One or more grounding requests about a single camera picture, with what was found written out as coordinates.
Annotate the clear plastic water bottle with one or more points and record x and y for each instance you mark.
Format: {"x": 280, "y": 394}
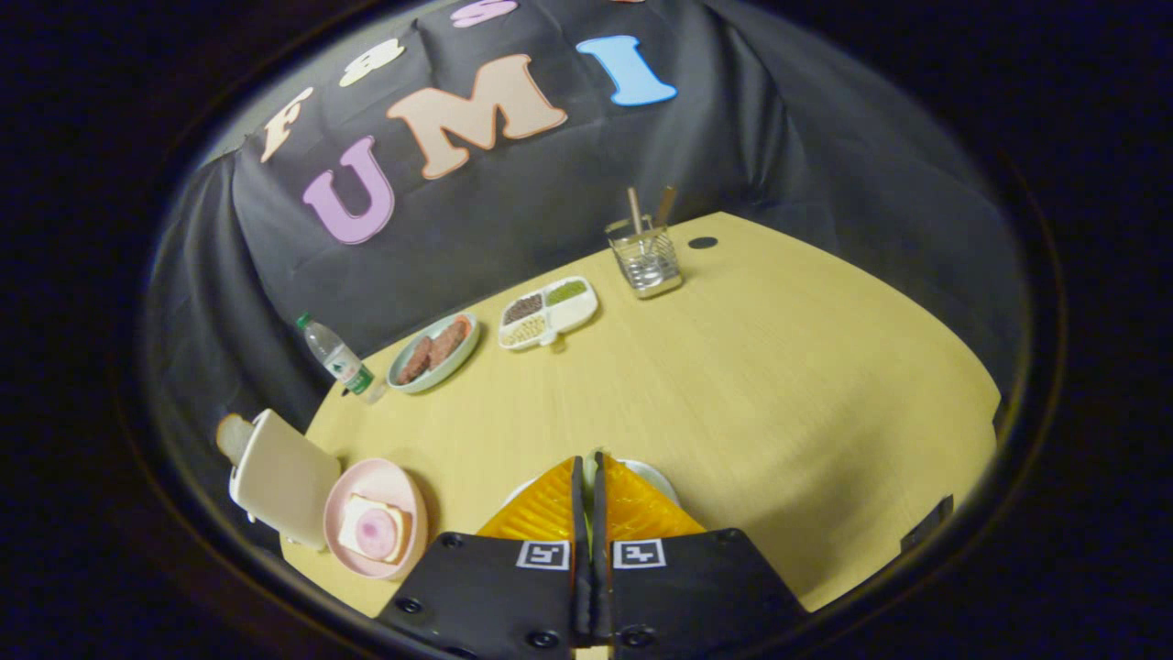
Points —
{"x": 337, "y": 359}

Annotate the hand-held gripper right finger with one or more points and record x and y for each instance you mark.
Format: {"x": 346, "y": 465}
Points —
{"x": 696, "y": 591}

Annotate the toasted bread slice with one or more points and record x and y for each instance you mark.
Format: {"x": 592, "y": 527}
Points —
{"x": 235, "y": 437}

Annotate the brown meat piece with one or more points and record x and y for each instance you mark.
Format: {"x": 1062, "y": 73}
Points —
{"x": 446, "y": 344}
{"x": 415, "y": 360}

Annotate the small white square plate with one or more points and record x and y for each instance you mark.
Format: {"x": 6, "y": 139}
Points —
{"x": 657, "y": 477}

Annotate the pink round plate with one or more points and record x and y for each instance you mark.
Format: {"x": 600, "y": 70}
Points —
{"x": 376, "y": 481}

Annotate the black backdrop cloth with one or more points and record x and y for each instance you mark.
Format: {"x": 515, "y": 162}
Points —
{"x": 550, "y": 202}

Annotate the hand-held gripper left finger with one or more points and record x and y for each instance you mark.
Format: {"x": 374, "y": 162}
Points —
{"x": 495, "y": 596}

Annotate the white bread slice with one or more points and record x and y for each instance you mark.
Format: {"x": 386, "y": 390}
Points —
{"x": 353, "y": 522}

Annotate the white toaster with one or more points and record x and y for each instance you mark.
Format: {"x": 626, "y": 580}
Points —
{"x": 284, "y": 481}

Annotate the green beans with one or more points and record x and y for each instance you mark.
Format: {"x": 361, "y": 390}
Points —
{"x": 566, "y": 291}

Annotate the white divided dish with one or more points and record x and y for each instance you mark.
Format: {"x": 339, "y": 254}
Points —
{"x": 573, "y": 313}

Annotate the dark brown beans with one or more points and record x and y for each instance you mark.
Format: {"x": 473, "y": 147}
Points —
{"x": 522, "y": 307}

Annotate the pale beans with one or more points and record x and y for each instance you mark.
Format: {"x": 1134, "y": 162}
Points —
{"x": 522, "y": 332}

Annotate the pink ham slice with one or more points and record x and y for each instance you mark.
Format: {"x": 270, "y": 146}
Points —
{"x": 376, "y": 533}

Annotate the pale green round plate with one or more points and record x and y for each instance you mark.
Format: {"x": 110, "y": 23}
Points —
{"x": 458, "y": 362}

